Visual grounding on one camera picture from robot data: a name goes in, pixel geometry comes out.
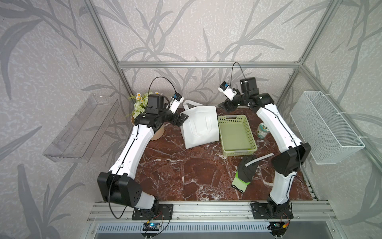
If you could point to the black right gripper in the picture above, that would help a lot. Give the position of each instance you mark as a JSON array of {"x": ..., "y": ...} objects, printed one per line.
[{"x": 226, "y": 103}]

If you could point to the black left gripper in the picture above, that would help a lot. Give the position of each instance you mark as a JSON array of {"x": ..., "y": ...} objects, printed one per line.
[{"x": 180, "y": 120}]

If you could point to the white insulated delivery bag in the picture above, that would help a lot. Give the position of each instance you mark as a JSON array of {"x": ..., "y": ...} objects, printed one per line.
[{"x": 201, "y": 127}]

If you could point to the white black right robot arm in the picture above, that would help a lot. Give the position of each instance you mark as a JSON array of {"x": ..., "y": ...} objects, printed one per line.
[{"x": 293, "y": 152}]

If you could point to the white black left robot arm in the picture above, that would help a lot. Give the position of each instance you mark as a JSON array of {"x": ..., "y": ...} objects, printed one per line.
[{"x": 118, "y": 185}]

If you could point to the artificial white flower plant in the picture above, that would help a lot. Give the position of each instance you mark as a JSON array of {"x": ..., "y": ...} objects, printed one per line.
[{"x": 141, "y": 101}]

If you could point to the small round patterned tin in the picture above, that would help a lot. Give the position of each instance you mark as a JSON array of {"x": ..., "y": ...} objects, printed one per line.
[{"x": 262, "y": 131}]

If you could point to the green plastic basket tray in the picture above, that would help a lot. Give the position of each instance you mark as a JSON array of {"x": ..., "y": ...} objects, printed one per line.
[{"x": 236, "y": 136}]

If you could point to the black green work glove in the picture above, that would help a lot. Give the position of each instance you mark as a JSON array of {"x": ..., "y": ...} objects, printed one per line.
[{"x": 246, "y": 171}]

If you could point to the left green circuit board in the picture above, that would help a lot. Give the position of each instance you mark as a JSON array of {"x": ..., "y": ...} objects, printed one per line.
[{"x": 151, "y": 227}]

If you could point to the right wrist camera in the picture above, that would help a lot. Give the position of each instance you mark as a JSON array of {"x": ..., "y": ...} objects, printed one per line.
[{"x": 226, "y": 89}]

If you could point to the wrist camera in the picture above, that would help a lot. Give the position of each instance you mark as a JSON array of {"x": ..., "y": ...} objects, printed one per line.
[
  {"x": 159, "y": 103},
  {"x": 226, "y": 89}
]

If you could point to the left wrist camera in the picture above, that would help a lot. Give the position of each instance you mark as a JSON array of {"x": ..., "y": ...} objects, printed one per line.
[{"x": 159, "y": 103}]

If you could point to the clear acrylic wall shelf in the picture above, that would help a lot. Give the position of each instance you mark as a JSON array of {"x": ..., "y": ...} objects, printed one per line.
[{"x": 79, "y": 139}]

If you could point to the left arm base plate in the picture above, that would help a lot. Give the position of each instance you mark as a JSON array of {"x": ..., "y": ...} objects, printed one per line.
[{"x": 158, "y": 212}]

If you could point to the white wire mesh basket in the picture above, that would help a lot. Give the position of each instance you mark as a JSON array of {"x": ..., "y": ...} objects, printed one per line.
[{"x": 320, "y": 124}]

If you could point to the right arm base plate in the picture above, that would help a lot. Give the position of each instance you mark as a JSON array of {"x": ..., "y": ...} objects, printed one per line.
[{"x": 270, "y": 210}]

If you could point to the aluminium front rail frame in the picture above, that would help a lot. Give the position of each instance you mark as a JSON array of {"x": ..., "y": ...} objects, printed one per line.
[{"x": 213, "y": 211}]

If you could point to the right circuit board with wires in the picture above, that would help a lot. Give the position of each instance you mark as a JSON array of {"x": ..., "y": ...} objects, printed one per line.
[{"x": 277, "y": 226}]

